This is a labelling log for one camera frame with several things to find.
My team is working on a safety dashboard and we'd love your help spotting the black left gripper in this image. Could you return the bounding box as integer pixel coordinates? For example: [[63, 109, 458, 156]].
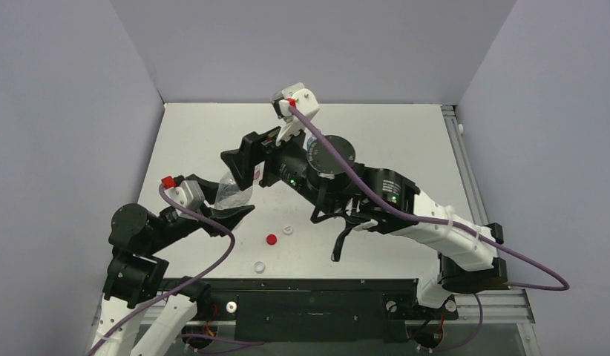
[[147, 174, 255, 251]]

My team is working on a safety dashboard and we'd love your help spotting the clear unlabelled bottle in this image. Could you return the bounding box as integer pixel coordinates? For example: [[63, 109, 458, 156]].
[[212, 172, 254, 210]]

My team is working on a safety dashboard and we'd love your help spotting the red bottle cap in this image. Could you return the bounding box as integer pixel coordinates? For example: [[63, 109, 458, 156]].
[[266, 234, 278, 245]]

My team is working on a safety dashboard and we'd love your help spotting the blue white bottle cap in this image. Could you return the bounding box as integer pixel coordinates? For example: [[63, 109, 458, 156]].
[[254, 261, 266, 274]]

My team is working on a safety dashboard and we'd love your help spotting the red label clear bottle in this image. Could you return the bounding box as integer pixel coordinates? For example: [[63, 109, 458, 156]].
[[253, 166, 263, 182]]

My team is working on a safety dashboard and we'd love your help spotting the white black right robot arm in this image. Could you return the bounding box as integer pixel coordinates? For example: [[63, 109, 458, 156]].
[[220, 129, 508, 317]]

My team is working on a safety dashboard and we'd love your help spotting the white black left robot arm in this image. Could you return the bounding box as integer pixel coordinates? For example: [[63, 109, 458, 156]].
[[87, 174, 255, 355]]

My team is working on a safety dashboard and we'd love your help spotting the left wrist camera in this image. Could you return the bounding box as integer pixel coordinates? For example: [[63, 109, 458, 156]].
[[165, 180, 205, 212]]

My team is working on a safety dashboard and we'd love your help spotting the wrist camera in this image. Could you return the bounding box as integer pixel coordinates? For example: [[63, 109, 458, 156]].
[[165, 180, 205, 212], [271, 82, 320, 146]]

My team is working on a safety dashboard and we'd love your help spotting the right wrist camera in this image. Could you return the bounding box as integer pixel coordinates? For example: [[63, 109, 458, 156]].
[[271, 82, 320, 146]]

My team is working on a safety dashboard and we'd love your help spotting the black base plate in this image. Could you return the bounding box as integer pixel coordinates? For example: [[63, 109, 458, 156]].
[[183, 278, 459, 343]]

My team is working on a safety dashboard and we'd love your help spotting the aluminium rail frame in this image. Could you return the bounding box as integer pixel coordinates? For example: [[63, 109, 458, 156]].
[[441, 105, 535, 324]]

